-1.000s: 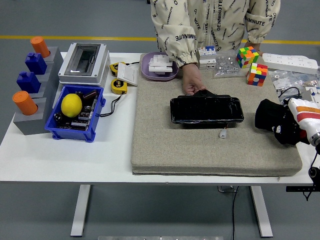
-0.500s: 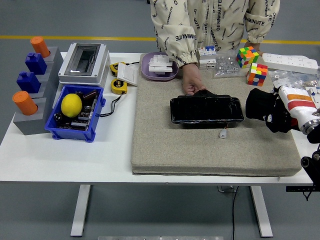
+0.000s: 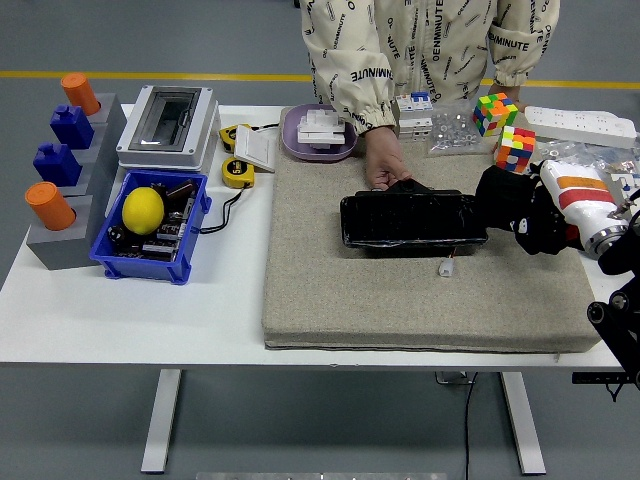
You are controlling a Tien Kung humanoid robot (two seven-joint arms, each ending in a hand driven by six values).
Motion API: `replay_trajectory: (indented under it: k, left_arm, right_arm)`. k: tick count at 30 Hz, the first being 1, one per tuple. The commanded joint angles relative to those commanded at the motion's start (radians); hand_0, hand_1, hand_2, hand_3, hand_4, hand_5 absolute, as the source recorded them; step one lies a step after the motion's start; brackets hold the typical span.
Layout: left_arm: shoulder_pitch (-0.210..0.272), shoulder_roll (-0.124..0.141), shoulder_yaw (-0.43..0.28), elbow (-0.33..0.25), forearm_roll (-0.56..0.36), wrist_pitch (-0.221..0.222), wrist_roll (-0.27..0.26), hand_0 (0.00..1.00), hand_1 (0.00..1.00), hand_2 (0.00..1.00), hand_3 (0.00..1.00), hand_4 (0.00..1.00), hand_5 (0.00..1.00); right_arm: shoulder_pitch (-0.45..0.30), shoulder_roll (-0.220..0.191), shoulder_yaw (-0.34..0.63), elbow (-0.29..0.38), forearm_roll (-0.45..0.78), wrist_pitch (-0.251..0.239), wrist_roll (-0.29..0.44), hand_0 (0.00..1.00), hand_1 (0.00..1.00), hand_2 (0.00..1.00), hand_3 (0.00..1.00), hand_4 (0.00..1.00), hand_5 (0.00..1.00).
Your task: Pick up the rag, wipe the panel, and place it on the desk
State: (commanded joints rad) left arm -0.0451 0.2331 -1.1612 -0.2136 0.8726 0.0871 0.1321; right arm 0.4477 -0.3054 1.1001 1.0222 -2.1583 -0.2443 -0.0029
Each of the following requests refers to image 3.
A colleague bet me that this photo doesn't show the black tape measure strap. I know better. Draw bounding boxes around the black tape measure strap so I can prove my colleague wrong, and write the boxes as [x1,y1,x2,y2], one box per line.
[199,187,245,235]

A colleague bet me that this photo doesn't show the yellow tape measure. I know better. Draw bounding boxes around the yellow tape measure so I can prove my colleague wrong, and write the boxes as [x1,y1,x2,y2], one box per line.
[218,123,251,154]
[221,156,256,190]

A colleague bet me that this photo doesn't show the grey stepped block holder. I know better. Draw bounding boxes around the grey stepped block holder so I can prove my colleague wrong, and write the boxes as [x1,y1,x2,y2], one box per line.
[25,92,128,272]

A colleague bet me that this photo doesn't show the white power strip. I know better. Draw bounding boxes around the white power strip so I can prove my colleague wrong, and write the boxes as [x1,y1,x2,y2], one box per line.
[523,104,639,149]

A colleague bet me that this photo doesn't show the blue plastic bin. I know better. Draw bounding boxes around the blue plastic bin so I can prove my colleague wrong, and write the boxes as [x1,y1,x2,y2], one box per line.
[88,169,213,286]

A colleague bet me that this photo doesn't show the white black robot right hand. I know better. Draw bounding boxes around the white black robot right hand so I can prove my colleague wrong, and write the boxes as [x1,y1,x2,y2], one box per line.
[509,159,630,251]

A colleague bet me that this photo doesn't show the colourful puzzle cube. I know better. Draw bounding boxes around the colourful puzzle cube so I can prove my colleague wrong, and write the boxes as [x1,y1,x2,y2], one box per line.
[493,125,537,174]
[472,91,520,138]

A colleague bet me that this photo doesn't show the clear bag of nuts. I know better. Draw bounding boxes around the clear bag of nuts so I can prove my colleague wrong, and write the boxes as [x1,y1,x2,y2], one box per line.
[423,99,489,159]

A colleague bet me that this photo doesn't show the white switch parts stack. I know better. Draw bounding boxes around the white switch parts stack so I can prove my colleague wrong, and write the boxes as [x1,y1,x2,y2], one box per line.
[297,108,349,151]

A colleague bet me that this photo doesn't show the person's right hand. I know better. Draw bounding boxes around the person's right hand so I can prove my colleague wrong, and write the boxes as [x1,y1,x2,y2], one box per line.
[363,124,414,192]

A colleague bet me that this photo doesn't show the blue block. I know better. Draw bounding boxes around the blue block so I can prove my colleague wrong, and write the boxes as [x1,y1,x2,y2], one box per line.
[32,142,83,186]
[49,104,95,150]

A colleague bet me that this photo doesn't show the person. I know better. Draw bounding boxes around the person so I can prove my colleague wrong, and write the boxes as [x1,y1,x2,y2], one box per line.
[298,0,561,192]

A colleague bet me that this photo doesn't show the black cable under table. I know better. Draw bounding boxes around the black cable under table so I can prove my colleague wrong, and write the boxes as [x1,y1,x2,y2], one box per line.
[462,372,479,480]

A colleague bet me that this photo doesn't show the grey electrical enclosure box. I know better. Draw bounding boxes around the grey electrical enclosure box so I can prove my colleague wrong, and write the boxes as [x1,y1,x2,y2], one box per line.
[115,84,222,174]

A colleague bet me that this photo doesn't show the yellow lemon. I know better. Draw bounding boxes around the yellow lemon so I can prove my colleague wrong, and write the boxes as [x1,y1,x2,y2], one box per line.
[121,186,166,236]

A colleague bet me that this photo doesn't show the white blue circuit breaker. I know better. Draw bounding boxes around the white blue circuit breaker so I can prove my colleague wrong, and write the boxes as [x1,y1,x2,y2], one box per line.
[394,91,435,144]

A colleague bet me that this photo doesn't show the black table control box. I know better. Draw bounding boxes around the black table control box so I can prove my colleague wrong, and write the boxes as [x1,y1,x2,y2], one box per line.
[571,372,640,386]

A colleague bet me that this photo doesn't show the white wall switch plate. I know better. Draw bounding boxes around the white wall switch plate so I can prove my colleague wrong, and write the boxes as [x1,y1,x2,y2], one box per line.
[233,124,278,175]

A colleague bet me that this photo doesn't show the white table leg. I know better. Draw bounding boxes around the white table leg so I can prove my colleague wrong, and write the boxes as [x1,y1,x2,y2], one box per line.
[140,369,184,475]
[499,372,547,476]

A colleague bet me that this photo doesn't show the person's left hand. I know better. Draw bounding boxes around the person's left hand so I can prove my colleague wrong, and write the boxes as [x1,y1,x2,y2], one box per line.
[488,83,526,112]

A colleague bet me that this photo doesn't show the clear bags of washers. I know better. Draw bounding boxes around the clear bags of washers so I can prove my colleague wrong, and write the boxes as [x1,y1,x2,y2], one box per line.
[535,137,640,201]

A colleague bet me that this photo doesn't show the orange cylinder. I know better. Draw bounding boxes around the orange cylinder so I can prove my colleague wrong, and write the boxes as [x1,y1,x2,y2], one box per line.
[60,72,101,117]
[24,181,77,232]

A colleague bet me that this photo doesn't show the purple tray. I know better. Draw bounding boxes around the purple tray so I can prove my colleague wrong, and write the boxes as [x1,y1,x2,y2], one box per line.
[280,103,360,163]

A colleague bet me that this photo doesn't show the grey-brown mat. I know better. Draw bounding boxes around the grey-brown mat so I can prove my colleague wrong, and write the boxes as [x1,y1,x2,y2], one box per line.
[260,105,606,355]

